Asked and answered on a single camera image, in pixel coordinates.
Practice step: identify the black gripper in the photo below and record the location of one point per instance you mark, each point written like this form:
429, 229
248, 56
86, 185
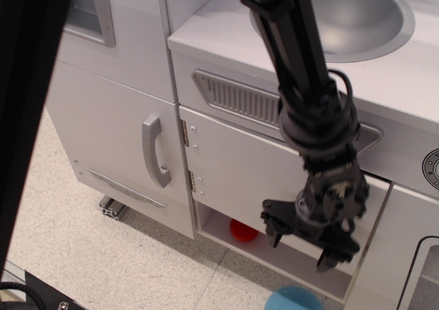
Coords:
322, 214

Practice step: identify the white cabinet door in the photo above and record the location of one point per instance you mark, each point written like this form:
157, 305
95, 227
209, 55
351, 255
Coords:
235, 170

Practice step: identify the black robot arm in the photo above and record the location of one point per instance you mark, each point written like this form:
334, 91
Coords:
314, 119

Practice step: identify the white toy kitchen cabinet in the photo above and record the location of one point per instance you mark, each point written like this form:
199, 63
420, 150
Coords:
170, 107

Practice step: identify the blue round ball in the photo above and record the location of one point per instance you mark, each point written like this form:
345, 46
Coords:
292, 297

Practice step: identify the red round toy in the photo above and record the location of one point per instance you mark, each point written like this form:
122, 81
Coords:
242, 232

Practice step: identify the black oven dial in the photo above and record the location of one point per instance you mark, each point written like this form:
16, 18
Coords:
430, 168

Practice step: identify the silver fridge wing emblem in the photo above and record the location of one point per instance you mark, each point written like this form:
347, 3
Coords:
126, 190

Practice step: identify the grey metal sink bowl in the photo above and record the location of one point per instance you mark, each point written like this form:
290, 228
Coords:
360, 30

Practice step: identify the grey fridge door handle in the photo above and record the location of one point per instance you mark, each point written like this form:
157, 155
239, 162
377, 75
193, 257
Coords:
151, 130

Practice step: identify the aluminium extrusion rail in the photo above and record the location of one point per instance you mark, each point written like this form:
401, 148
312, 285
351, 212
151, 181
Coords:
112, 208

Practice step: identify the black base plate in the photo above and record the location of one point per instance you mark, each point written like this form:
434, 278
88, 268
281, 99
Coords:
48, 294

